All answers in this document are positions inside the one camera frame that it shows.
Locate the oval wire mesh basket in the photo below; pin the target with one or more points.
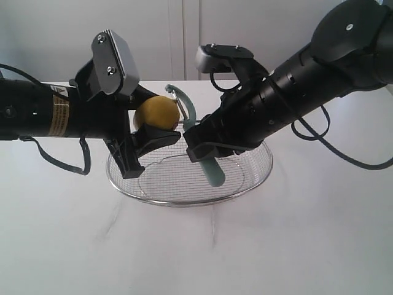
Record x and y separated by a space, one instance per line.
170 179

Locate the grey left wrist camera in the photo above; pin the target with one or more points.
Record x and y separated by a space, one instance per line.
115 61

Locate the yellow lemon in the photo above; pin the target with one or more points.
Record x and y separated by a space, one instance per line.
158 111

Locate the white cabinet doors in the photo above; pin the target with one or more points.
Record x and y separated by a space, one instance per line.
51 40

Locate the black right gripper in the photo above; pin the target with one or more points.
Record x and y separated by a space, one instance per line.
264 104

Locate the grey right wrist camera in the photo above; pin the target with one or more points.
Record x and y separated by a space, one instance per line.
215 58

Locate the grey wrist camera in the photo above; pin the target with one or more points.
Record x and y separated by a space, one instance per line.
215 58
115 61

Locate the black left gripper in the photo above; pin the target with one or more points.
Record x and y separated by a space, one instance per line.
100 109

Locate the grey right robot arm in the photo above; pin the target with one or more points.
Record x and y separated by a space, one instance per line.
350 51

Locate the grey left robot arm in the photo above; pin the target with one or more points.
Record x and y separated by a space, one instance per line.
32 109

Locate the teal handled peeler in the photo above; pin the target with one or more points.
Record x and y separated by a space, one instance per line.
210 167

